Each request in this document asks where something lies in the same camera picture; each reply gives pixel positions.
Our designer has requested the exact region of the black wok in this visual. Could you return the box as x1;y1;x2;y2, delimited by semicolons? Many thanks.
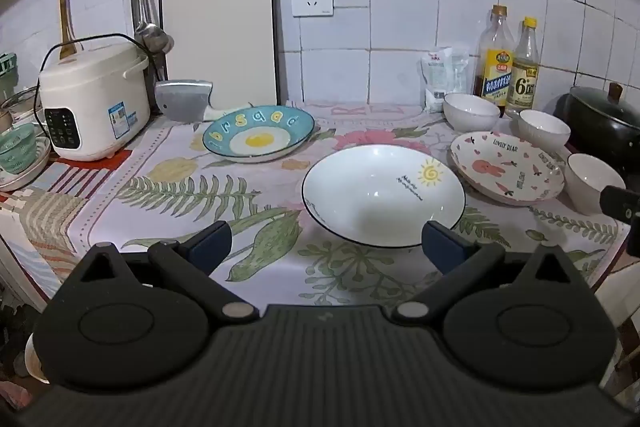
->
552;93;640;178

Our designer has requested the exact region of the white bowl with dark rim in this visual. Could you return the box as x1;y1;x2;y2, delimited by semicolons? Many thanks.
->
566;153;627;216

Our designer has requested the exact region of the stack of glass bowls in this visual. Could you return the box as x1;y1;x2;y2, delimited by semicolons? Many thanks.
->
0;86;45;132

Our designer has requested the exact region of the pink plate with bunny print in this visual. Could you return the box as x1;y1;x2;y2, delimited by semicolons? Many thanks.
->
449;132;567;206

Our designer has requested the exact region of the floral tablecloth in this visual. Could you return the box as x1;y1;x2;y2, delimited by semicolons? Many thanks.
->
67;99;632;308

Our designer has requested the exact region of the white ribbed bowl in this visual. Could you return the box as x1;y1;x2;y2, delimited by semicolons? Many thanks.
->
442;92;501;132
517;109;572;154

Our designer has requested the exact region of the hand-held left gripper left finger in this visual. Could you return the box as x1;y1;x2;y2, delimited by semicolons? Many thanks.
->
75;221;261;324

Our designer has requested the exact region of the white dish under green bowl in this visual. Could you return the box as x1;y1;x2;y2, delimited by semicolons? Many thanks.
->
0;136;52;193

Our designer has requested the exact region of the white plate with sun print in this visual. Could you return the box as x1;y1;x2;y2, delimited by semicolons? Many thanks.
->
301;145;466;249

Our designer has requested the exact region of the white rice cooker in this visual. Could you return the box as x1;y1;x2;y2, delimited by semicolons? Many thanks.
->
39;33;152;161

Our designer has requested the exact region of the steel cleaver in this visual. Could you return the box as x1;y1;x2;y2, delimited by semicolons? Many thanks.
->
154;79;242;124

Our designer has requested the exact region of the yellow-label oil bottle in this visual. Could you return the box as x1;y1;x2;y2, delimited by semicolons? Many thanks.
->
473;4;516;118

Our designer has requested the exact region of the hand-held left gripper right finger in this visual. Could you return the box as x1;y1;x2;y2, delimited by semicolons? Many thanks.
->
390;221;576;326

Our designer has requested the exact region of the clear vinegar bottle yellow cap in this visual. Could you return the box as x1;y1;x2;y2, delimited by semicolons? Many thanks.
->
505;17;541;120

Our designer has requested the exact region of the green bowl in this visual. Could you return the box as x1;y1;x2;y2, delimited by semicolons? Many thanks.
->
0;123;39;176

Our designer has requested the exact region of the wooden spatula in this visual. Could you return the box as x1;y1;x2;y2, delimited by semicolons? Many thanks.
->
58;0;79;60

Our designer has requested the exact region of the blue plate with egg print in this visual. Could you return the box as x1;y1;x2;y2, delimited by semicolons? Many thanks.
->
202;106;316;164

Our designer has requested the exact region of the white plastic seasoning bag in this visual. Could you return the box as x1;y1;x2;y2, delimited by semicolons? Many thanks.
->
419;46;472;113

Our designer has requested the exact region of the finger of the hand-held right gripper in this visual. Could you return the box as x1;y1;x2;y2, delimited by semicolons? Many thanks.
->
599;185;640;224

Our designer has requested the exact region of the striped cloth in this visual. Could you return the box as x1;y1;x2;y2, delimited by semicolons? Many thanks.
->
0;146;135;298

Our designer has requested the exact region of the glass wok lid wooden knob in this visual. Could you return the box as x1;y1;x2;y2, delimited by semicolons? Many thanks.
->
569;82;640;144

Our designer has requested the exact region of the white cutting board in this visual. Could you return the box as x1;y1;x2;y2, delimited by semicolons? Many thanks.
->
158;0;281;108

